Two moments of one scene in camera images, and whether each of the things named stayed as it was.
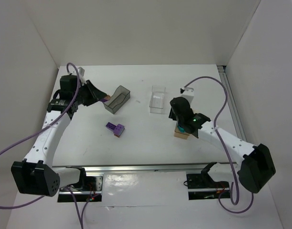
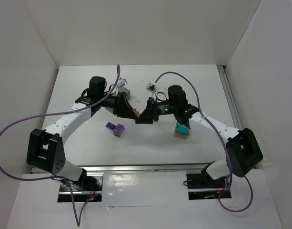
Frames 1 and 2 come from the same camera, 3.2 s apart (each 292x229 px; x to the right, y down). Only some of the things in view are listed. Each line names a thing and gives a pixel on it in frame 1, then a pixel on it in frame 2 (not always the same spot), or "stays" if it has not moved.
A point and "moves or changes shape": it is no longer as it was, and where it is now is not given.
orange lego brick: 107,97 moves or changes shape
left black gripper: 89,93 → 120,105
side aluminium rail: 224,77 stays
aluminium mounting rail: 149,168 stays
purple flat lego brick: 110,126 stays
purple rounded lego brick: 118,130 stays
